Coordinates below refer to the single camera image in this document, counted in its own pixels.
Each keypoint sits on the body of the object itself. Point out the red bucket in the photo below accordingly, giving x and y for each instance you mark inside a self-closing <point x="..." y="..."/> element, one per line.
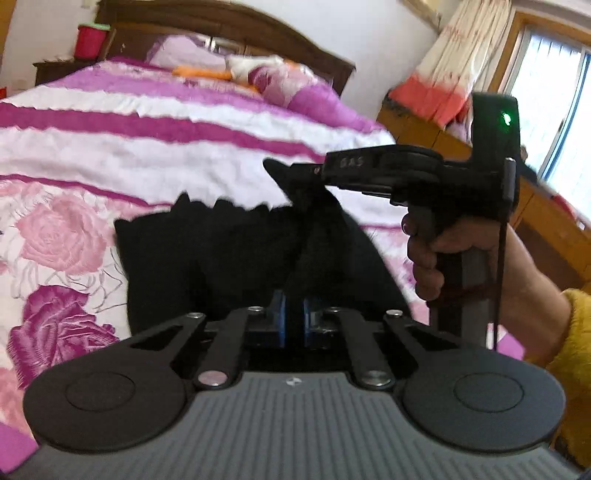
<point x="90" y="42"/>

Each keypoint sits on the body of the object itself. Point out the black garment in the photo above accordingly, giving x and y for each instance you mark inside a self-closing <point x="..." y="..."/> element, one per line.
<point x="221" y="258"/>

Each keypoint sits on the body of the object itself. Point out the person's right hand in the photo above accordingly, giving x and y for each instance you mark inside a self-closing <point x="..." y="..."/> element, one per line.
<point x="466" y="249"/>

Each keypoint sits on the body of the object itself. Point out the cream and coral curtain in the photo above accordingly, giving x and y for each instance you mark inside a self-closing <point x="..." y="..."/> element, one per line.
<point x="455" y="60"/>

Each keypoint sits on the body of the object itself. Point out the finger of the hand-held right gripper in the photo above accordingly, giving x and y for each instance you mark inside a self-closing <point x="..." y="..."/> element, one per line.
<point x="307" y="174"/>

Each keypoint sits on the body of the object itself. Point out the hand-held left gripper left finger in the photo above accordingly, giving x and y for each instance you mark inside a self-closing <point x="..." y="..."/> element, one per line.
<point x="278" y="318"/>

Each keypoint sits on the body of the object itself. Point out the dark wooden headboard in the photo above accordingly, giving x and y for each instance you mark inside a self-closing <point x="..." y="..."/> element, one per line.
<point x="221" y="27"/>

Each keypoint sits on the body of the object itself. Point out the window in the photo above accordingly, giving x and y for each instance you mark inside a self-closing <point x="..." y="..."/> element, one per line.
<point x="551" y="101"/>

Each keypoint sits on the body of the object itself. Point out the folded pink floral quilt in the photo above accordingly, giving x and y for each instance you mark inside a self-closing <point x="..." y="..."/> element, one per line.
<point x="295" y="90"/>

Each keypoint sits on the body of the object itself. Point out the purple floral bedspread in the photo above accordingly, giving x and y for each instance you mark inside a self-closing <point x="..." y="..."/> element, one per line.
<point x="138" y="138"/>

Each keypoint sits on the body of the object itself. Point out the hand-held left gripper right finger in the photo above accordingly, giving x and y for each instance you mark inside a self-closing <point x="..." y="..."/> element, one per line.
<point x="309" y="321"/>

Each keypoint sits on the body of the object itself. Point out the dark wooden nightstand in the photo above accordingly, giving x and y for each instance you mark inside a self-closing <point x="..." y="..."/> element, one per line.
<point x="53" y="71"/>

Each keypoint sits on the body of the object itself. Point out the wooden side cabinet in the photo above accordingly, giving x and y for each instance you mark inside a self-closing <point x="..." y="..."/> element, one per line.
<point x="498" y="184"/>

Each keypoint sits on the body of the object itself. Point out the lilac ruffled pillow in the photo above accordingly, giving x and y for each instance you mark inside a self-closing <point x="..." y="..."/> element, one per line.
<point x="184" y="53"/>

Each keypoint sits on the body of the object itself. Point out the person's right forearm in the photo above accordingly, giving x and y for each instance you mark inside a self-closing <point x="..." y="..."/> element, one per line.
<point x="549" y="323"/>

